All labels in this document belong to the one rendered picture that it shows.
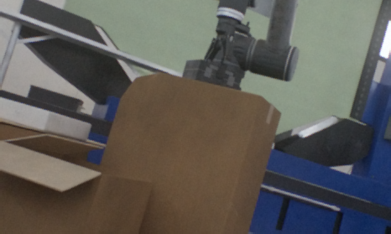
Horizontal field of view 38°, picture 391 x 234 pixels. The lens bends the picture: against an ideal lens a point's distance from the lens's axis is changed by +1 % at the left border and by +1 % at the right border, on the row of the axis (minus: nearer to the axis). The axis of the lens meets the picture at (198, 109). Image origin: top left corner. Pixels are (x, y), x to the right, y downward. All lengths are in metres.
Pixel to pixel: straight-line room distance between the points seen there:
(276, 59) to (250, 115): 1.24
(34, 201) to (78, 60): 2.66
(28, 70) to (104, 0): 7.71
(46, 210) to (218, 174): 0.57
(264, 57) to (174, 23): 1.67
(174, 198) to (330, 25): 3.76
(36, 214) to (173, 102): 0.61
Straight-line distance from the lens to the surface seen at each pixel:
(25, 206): 1.74
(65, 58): 4.28
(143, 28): 4.54
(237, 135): 1.87
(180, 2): 4.68
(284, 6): 2.99
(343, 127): 5.45
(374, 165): 5.67
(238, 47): 3.13
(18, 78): 12.03
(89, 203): 1.62
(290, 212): 5.06
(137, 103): 2.03
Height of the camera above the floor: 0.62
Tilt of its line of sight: 5 degrees up
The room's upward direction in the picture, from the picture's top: 17 degrees clockwise
